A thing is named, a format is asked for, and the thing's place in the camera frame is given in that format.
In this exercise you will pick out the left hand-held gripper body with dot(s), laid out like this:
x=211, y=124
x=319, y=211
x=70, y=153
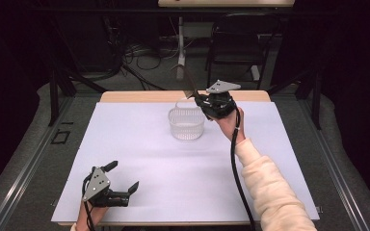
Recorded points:
x=99, y=189

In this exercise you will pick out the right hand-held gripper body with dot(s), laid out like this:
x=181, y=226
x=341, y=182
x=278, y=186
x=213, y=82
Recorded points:
x=220, y=102

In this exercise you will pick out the white desk leg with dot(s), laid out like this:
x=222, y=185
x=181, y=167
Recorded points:
x=255, y=73
x=181, y=48

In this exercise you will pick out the wooden table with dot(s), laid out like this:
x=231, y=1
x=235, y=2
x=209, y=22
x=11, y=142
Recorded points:
x=135, y=96

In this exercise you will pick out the white plastic basket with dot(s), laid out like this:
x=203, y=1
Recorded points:
x=186, y=123

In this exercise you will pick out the person's right hand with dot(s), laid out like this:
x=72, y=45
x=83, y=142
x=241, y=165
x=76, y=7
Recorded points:
x=228, y=126

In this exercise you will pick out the black folding chair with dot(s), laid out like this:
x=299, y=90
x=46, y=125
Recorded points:
x=237, y=48

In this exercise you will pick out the aluminium floor rail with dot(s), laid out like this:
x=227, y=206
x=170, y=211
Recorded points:
x=29, y=166
x=334, y=166

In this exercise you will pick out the white table mat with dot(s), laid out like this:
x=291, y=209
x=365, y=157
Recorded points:
x=160, y=179

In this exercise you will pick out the light wooden desk top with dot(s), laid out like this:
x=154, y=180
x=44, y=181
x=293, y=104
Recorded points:
x=224, y=3

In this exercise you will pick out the person's left hand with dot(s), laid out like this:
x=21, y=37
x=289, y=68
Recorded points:
x=91, y=215

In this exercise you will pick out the black metal stand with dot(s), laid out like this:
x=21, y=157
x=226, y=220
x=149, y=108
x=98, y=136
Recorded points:
x=54, y=96
x=316, y=96

